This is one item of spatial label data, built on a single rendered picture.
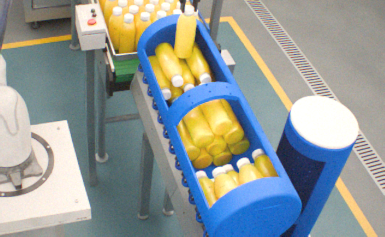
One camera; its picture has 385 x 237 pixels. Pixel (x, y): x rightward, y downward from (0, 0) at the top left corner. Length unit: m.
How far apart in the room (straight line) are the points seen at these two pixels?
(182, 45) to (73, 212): 0.74
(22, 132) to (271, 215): 0.75
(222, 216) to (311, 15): 3.42
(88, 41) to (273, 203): 1.07
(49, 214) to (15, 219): 0.10
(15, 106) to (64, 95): 1.98
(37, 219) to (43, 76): 2.17
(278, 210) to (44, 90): 2.31
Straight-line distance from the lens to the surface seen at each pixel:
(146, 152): 2.38
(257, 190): 1.42
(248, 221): 1.48
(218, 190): 1.53
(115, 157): 3.07
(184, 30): 1.86
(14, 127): 1.50
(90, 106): 2.49
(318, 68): 4.03
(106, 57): 2.30
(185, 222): 1.76
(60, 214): 1.54
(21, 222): 1.55
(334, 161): 1.96
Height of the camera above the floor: 2.31
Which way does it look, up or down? 42 degrees down
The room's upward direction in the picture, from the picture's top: 9 degrees clockwise
